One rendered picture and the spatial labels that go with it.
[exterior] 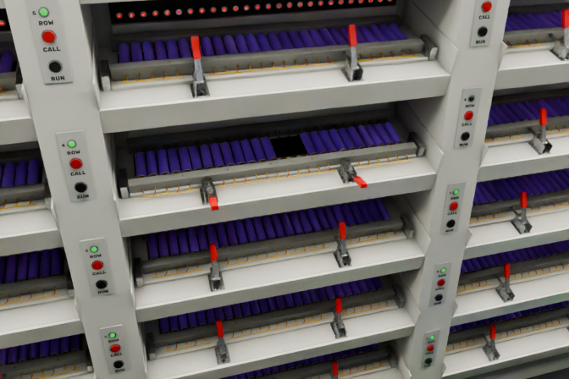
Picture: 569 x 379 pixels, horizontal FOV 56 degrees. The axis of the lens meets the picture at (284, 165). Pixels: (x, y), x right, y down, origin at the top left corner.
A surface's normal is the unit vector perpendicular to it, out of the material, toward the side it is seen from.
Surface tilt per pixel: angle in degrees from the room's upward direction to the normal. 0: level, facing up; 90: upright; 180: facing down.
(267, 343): 15
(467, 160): 90
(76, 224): 90
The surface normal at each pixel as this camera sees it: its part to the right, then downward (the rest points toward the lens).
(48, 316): 0.07, -0.74
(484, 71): 0.26, 0.45
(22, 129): 0.26, 0.66
